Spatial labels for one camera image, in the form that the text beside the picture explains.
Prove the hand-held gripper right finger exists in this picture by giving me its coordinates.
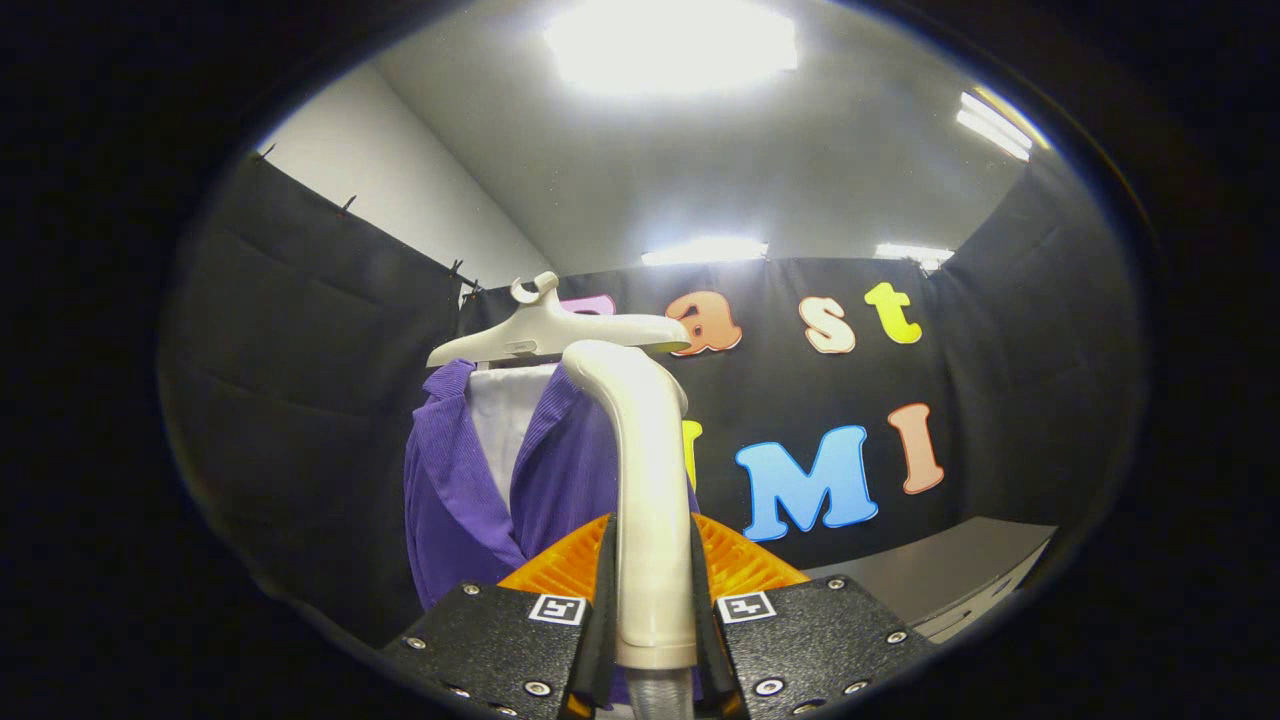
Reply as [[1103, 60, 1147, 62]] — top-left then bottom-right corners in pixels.
[[690, 513, 936, 720]]

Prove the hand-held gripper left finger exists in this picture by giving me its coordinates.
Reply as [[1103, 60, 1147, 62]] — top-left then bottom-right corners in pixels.
[[380, 513, 619, 720]]

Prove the white garment steamer head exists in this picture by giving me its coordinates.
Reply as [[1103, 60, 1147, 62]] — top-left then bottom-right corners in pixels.
[[562, 340, 699, 671]]

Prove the purple jacket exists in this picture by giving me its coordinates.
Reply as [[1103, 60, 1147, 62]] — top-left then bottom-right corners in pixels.
[[404, 358, 701, 613]]

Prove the white clothes hanger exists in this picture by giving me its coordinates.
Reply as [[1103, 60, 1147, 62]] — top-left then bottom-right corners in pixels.
[[426, 271, 693, 369]]

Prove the beige cabinet with dark top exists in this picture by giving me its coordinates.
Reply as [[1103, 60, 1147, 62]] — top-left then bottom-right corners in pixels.
[[805, 518, 1059, 644]]

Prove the white padded ironing form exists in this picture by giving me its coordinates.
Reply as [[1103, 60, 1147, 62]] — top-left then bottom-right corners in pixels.
[[468, 363, 559, 511]]

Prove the large ceiling light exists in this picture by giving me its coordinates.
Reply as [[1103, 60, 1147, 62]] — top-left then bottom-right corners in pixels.
[[545, 0, 799, 96]]

